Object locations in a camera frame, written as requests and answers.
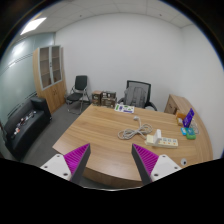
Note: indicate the purple box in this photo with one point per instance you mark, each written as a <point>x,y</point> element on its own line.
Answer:
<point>187,120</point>

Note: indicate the wooden glass-door cabinet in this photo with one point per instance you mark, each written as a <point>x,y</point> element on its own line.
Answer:
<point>48,76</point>

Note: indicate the blue small packet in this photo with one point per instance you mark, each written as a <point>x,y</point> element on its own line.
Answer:
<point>183,130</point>

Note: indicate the ceiling light panel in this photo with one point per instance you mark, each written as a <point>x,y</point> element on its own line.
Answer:
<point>32,25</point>

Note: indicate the dark cardboard box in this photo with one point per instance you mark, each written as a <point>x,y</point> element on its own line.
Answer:
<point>109,99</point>

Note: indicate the white power strip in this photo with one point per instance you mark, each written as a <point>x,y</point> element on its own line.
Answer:
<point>161,141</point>

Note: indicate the wooden side cabinet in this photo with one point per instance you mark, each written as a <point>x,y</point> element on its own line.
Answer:
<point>177,103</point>

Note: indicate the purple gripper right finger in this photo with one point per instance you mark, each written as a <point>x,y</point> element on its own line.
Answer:
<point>151,166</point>

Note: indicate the white charger plug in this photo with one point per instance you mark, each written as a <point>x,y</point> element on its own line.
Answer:
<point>157,136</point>

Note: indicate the wooden desk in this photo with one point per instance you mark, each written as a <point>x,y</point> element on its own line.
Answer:
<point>111,161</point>

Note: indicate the brown cardboard box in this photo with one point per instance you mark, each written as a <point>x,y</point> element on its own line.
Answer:
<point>96,97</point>

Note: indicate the green small box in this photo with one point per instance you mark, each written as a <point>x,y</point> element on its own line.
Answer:
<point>190,136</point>

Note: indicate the grey backpack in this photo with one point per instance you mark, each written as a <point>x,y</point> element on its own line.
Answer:
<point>135,96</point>

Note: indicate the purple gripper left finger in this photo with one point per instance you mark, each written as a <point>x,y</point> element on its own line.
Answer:
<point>69,166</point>

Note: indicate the white green leaflet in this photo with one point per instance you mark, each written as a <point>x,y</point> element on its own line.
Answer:
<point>124,108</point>

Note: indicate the black visitor chair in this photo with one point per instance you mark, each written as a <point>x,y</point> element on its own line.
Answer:
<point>77,93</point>

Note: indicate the black mesh office chair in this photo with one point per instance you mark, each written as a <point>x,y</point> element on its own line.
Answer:
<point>146,87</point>

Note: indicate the black leather sofa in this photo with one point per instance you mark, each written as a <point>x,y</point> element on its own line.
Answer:
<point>25,125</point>

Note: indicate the orange small box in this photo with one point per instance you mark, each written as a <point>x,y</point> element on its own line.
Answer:
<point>180,117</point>

